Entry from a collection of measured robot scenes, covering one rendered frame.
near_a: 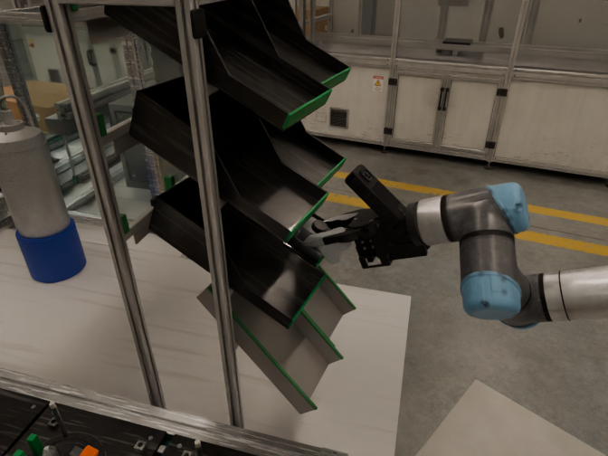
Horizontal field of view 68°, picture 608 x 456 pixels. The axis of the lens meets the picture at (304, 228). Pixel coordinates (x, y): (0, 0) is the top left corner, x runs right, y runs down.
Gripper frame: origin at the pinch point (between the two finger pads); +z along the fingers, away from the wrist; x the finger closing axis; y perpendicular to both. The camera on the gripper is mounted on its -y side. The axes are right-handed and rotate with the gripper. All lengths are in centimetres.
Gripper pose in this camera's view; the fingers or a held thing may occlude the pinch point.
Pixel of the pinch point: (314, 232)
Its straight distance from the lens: 83.5
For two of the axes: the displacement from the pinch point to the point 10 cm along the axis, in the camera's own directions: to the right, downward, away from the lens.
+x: 4.2, -4.7, 7.8
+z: -8.2, 1.6, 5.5
